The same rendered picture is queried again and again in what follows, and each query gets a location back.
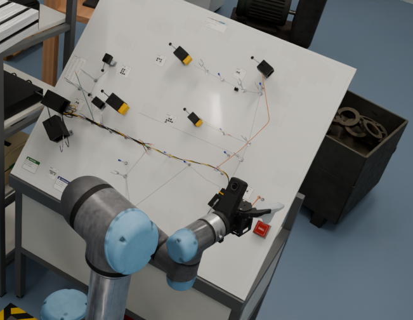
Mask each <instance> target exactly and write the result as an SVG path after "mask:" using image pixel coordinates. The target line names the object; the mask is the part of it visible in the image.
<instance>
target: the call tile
mask: <svg viewBox="0 0 413 320"><path fill-rule="evenodd" d="M269 228H270V226H269V225H267V224H264V223H263V222H261V221H259V220H258V222H257V224H256V226H255V228H254V230H253V232H254V233H256V234H258V235H260V236H262V237H265V236H266V233H267V232H268V229H269Z"/></svg>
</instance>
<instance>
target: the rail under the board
mask: <svg viewBox="0 0 413 320"><path fill-rule="evenodd" d="M9 186H10V187H12V188H13V189H15V190H17V191H19V192H21V193H22V194H24V195H26V196H28V197H30V198H31V199H33V200H35V201H37V202H38V203H41V204H42V205H44V206H46V207H48V208H49V209H51V210H53V211H55V212H57V213H59V214H60V215H62V211H61V207H60V200H59V199H57V198H55V197H53V196H51V195H49V194H48V193H46V192H44V191H42V190H41V189H38V188H37V187H34V186H33V185H31V184H29V183H27V182H26V181H24V180H22V179H20V178H18V177H16V176H15V175H13V174H10V175H9ZM62 216H63V215H62ZM148 263H149V264H150V265H153V266H154V267H156V268H158V269H160V270H161V271H163V272H165V273H167V272H166V271H164V270H163V269H162V268H161V267H160V266H159V265H157V264H156V263H155V262H154V261H153V260H152V259H150V260H149V262H148ZM192 288H194V289H196V290H197V291H199V292H201V293H203V294H205V295H207V296H208V297H210V298H212V299H214V300H215V301H217V302H219V303H221V304H223V305H225V306H227V307H228V308H230V309H232V310H234V311H235V312H238V313H240V312H241V310H242V309H243V307H244V305H245V303H246V300H247V298H248V296H247V298H246V300H245V301H244V300H242V299H240V298H239V297H236V296H235V295H233V294H231V293H229V292H227V291H226V290H224V289H222V288H220V287H218V286H216V285H215V284H213V283H211V282H209V281H207V280H205V279H204V278H202V277H200V276H197V277H196V279H195V282H194V284H193V286H192Z"/></svg>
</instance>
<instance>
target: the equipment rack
mask: <svg viewBox="0 0 413 320"><path fill-rule="evenodd" d="M76 16H77V0H67V4H66V15H65V14H63V13H60V12H59V11H56V10H54V9H51V8H49V7H47V6H45V5H42V4H40V12H39V29H38V30H37V31H36V32H34V33H33V34H31V35H34V34H36V35H34V36H32V37H29V38H27V39H24V40H22V41H19V42H18V43H16V44H14V45H13V46H11V47H9V48H8V49H7V50H4V51H3V52H1V53H0V297H3V296H4V295H5V294H6V267H7V266H8V265H9V264H11V263H12V262H13V261H15V252H14V251H15V189H13V188H12V187H10V186H9V183H7V184H6V185H4V140H5V139H7V138H9V137H10V136H12V135H14V134H15V133H18V132H19V131H21V130H23V129H24V128H26V127H28V126H30V125H31V124H33V123H35V122H36V121H37V120H38V119H39V116H40V115H41V112H42V111H43V109H42V110H40V109H41V108H43V107H45V105H43V104H41V101H39V102H37V103H35V104H34V105H31V106H30V107H28V108H26V109H24V110H22V111H21V112H19V113H17V114H15V115H13V116H11V117H9V118H7V119H5V120H4V70H5V71H7V72H9V73H16V76H17V77H20V78H22V79H24V80H28V79H29V80H31V81H32V84H34V85H36V86H38V87H40V88H42V89H43V95H45V93H46V92H47V90H51V91H53V89H54V88H55V87H53V86H51V85H48V84H46V83H44V82H42V81H40V80H38V79H36V78H34V77H32V76H30V75H28V74H26V73H24V72H22V71H19V70H17V69H15V68H13V67H11V66H9V65H7V64H5V63H3V58H4V57H6V56H9V55H12V54H14V53H16V52H18V51H21V50H24V49H25V48H28V47H30V46H33V45H35V44H37V43H40V42H42V41H45V40H47V39H49V38H52V37H55V36H57V35H59V34H62V33H65V37H64V48H63V69H62V71H63V70H64V68H65V66H66V64H67V62H68V60H69V58H70V56H71V54H72V52H73V50H74V43H75V25H76ZM56 25H59V26H57V27H54V26H56ZM52 27H54V28H52ZM49 28H52V29H49ZM46 29H49V30H46ZM44 30H46V31H44ZM42 31H44V32H42ZM39 32H42V33H39ZM37 33H39V34H37ZM31 35H29V36H31ZM27 37H28V36H27ZM38 110H40V111H39V112H36V111H38ZM34 112H36V113H35V114H33V113H34ZM31 114H33V115H31ZM29 115H31V116H29ZM27 116H29V117H28V118H26V119H24V120H22V119H23V118H25V117H27ZM20 120H22V121H20ZM18 121H20V122H19V123H17V122H18ZM15 123H16V124H15ZM12 124H15V125H13V126H11V125H12ZM9 126H11V127H10V128H8V129H6V130H4V129H5V128H7V127H9ZM13 252H14V253H13ZM11 253H13V254H11ZM10 254H11V255H10ZM8 255H10V256H9V257H8V258H7V259H6V257H7V256H8Z"/></svg>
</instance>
